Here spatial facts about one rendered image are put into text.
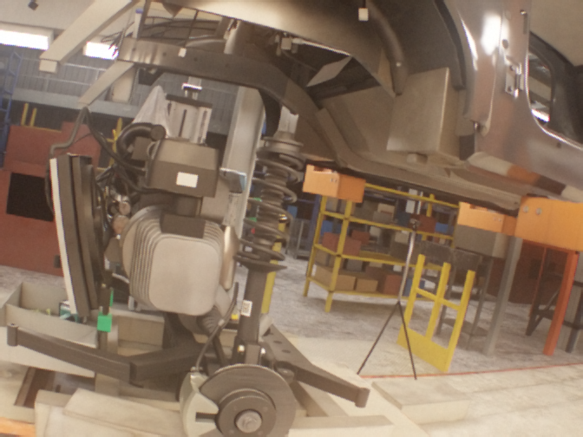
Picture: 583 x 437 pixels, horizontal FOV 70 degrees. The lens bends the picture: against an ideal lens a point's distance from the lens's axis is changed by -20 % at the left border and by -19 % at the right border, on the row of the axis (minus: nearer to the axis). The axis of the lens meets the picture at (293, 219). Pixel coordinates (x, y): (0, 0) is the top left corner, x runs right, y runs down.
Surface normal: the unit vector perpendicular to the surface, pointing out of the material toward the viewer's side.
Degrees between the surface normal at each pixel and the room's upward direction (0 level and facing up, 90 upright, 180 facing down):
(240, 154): 90
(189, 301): 90
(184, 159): 79
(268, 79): 90
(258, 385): 90
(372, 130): 103
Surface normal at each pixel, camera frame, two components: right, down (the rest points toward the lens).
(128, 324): 0.33, 0.12
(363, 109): 0.15, 0.32
